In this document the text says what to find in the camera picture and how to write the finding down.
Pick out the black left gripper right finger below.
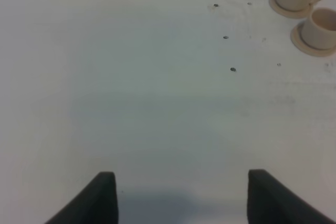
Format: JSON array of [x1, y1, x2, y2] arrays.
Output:
[[247, 169, 335, 224]]

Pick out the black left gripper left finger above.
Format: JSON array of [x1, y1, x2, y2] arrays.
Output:
[[47, 172, 119, 224]]

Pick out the near beige cup saucer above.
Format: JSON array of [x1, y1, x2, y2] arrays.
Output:
[[290, 22, 335, 57]]

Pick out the beige cup saucer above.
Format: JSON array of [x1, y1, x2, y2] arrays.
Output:
[[269, 0, 313, 19], [290, 22, 335, 57]]

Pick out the near beige teacup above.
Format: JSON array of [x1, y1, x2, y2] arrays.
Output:
[[301, 8, 335, 50]]

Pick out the far beige cup saucer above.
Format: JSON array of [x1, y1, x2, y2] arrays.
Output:
[[269, 0, 313, 19]]

